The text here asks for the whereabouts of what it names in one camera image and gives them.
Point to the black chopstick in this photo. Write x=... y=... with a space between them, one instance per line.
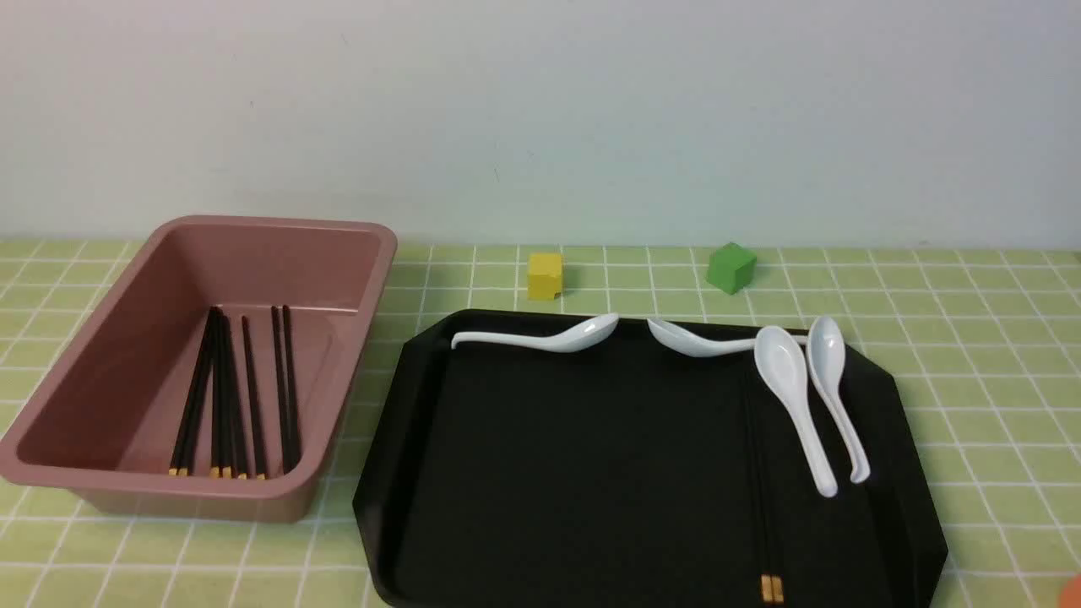
x=181 y=430
x=238 y=462
x=759 y=516
x=202 y=379
x=280 y=390
x=215 y=405
x=259 y=451
x=770 y=532
x=292 y=398

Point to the yellow wooden cube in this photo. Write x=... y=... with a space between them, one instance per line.
x=544 y=276

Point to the white spoon far left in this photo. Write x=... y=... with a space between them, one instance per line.
x=582 y=336

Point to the white spoon top middle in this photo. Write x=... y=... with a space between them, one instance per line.
x=683 y=341

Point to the black plastic serving tray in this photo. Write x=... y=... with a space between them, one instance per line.
x=617 y=477

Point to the green wooden cube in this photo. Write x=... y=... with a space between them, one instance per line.
x=731 y=268

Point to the white spoon large right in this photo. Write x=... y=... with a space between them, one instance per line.
x=782 y=365

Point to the white spoon far right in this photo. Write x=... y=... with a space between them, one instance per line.
x=826 y=358

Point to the pink rectangular plastic bin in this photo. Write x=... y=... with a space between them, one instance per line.
x=103 y=422

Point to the orange object at corner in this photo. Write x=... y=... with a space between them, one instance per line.
x=1070 y=594

